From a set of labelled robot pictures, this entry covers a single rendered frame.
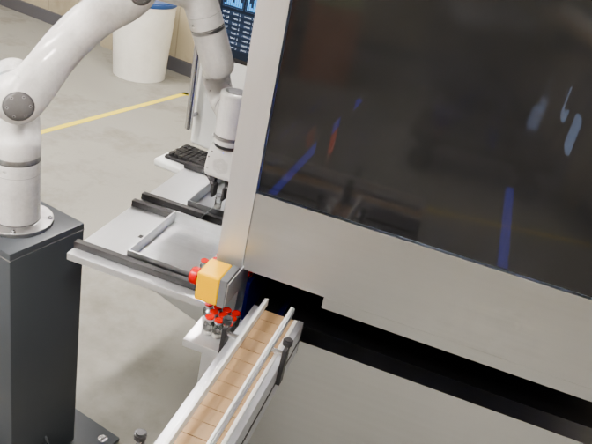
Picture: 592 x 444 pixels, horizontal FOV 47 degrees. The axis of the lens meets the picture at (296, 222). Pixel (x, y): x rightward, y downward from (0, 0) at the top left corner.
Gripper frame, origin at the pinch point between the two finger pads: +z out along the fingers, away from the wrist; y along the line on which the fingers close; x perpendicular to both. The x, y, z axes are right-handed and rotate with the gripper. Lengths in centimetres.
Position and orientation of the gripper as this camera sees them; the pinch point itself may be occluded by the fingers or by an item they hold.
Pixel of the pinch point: (219, 191)
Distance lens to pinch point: 204.8
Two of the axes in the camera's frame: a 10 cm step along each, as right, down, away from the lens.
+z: -2.0, 8.6, 4.6
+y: 9.3, 3.2, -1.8
